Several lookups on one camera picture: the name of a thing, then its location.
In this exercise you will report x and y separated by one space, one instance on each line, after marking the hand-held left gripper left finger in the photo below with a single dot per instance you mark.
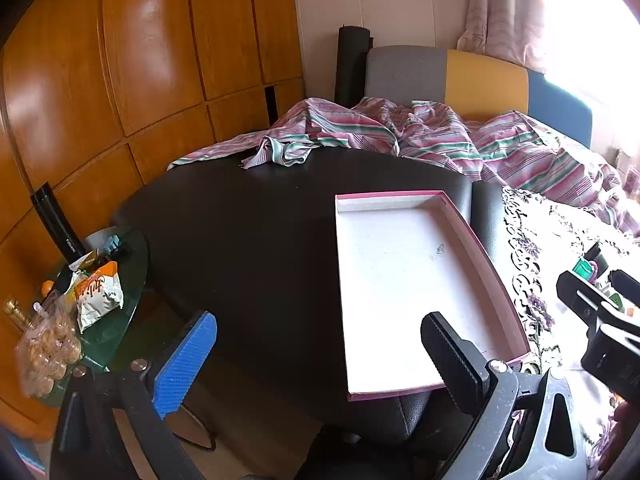
185 360

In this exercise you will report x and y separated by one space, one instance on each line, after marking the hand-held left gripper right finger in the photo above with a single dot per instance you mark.
450 360

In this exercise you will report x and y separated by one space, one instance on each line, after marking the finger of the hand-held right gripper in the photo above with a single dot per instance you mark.
627 285
582 295

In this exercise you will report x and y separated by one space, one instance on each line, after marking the green castle tower toy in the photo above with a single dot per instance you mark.
582 267

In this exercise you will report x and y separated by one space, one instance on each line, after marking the pink-rimmed white tray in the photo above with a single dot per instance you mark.
415 285

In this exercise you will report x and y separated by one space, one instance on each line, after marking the person's right hand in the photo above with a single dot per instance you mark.
622 425

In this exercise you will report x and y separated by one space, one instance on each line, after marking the white embroidered floral tablecloth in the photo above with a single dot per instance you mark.
550 225

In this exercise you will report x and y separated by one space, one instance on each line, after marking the round glass side table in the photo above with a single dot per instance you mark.
130 280

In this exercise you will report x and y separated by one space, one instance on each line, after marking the orange white snack packet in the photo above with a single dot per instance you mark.
97 300

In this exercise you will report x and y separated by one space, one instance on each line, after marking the light blue packet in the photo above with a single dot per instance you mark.
112 246

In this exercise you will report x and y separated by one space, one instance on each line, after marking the bag of round pastries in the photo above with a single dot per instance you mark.
47 350

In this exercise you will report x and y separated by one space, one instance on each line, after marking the gold-capped bottle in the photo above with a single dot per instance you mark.
15 312

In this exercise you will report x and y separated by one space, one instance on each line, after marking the black tube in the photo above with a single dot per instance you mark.
57 222

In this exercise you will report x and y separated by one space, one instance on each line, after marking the pink striped blanket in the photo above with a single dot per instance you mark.
450 130

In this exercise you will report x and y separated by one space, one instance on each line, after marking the grey yellow blue headboard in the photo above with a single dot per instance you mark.
480 85

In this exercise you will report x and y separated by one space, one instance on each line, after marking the beige patterned curtain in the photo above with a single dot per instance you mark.
505 5

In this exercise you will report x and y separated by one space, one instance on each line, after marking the wooden wardrobe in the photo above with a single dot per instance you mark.
125 60

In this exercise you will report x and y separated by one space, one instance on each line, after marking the black rolled mat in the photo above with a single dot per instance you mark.
352 65

